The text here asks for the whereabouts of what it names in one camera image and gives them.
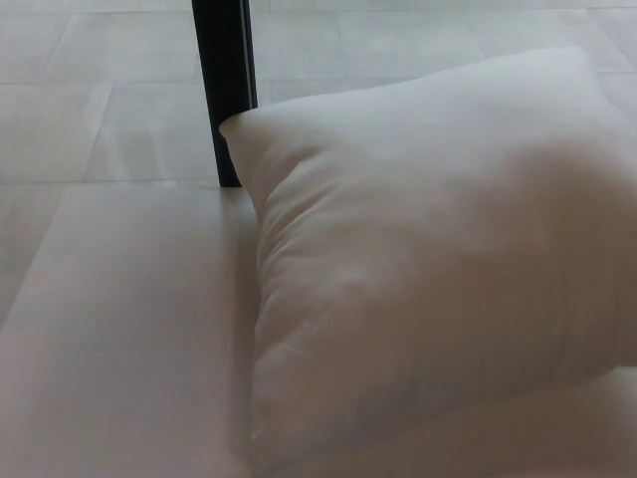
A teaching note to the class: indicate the white square pillow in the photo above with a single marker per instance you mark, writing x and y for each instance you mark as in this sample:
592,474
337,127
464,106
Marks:
438,259

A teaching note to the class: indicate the black metal post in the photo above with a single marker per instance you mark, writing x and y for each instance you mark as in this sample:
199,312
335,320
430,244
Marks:
224,74

